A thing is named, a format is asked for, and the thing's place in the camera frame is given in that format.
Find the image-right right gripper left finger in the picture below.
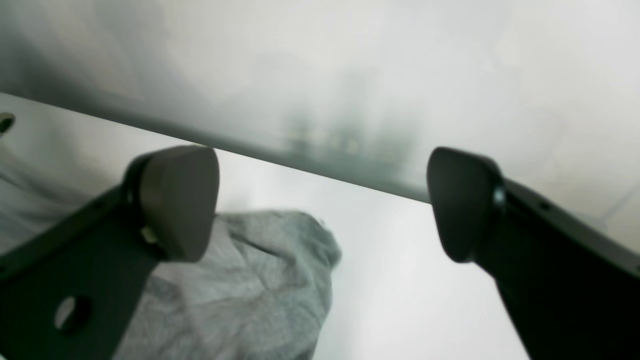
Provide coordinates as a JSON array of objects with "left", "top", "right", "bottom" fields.
[{"left": 1, "top": 145, "right": 220, "bottom": 360}]

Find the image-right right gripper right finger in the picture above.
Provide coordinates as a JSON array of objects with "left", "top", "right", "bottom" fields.
[{"left": 426, "top": 146, "right": 640, "bottom": 360}]

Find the grey t-shirt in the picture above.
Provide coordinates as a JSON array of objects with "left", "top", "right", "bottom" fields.
[{"left": 1, "top": 150, "right": 341, "bottom": 360}]

